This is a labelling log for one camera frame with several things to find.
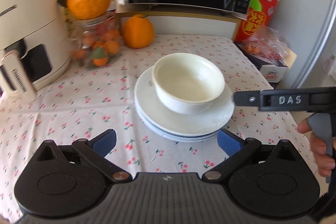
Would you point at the white cabinet shelf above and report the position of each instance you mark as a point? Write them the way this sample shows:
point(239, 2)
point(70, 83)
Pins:
point(185, 23)

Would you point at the red gift box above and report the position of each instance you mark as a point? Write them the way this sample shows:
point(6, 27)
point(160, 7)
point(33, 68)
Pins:
point(259, 14)

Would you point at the cream bowl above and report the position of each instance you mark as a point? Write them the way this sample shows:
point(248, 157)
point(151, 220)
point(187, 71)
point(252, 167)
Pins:
point(186, 83)

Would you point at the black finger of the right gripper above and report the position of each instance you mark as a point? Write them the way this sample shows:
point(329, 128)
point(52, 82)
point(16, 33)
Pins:
point(246, 98)

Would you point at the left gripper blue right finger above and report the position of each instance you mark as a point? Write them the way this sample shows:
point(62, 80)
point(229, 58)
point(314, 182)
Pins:
point(240, 152)

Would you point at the glass jar of kumquats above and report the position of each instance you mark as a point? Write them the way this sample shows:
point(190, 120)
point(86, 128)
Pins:
point(95, 43)

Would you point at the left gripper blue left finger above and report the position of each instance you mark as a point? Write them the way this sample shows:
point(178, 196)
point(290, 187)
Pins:
point(92, 153)

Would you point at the plastic bag of fruit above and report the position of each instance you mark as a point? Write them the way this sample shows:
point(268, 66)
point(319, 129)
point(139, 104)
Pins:
point(266, 42)

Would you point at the cream air fryer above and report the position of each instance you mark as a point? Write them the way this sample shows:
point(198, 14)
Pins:
point(34, 46)

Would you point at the dark blue cardboard box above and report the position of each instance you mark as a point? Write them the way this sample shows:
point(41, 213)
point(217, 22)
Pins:
point(272, 71)

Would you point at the silver refrigerator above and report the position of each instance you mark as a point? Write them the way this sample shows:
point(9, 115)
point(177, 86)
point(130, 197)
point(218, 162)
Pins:
point(306, 24)

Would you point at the right hand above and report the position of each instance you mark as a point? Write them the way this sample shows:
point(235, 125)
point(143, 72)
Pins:
point(318, 147)

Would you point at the white floral plate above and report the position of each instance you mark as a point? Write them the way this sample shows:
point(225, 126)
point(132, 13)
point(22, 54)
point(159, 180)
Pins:
point(210, 120)

